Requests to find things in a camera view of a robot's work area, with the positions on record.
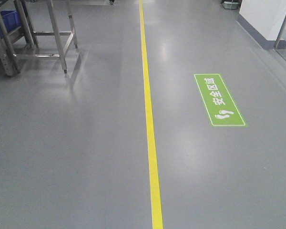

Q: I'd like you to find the blue bin on rack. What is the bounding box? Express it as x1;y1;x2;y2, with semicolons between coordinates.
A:
0;10;21;38

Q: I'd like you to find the green safety floor sticker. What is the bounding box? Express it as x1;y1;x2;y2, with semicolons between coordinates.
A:
194;73;246;127

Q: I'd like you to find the steel rack with legs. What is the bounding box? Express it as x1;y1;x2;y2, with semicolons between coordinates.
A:
0;0;78;76

